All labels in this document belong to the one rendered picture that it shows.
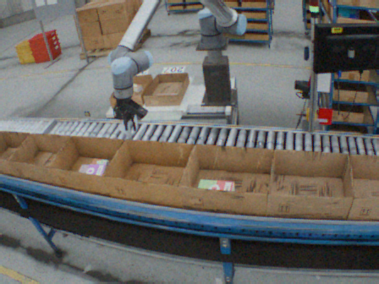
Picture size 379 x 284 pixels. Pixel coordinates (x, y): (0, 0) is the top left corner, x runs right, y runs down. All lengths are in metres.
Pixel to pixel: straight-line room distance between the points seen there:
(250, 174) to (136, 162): 0.63
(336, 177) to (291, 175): 0.25
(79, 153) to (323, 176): 1.43
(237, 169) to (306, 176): 0.37
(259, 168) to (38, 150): 1.49
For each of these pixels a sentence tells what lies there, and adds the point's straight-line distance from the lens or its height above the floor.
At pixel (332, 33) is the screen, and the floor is 1.50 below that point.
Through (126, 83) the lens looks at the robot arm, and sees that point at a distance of 1.40.
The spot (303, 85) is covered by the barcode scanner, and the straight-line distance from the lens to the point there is 2.05.
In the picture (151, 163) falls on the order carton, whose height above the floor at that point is 0.89.
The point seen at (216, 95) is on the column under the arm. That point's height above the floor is 0.82.
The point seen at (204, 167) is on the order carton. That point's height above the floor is 0.90.
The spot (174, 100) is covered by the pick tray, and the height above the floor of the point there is 0.80.
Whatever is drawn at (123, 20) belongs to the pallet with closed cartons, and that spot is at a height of 0.67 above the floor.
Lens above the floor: 2.05
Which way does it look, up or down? 37 degrees down
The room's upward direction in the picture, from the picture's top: 10 degrees counter-clockwise
